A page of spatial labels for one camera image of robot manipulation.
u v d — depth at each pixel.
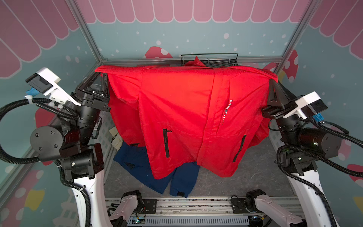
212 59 0.95
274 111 0.39
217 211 0.73
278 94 0.36
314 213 0.36
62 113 0.28
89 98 0.31
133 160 0.89
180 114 0.43
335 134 0.27
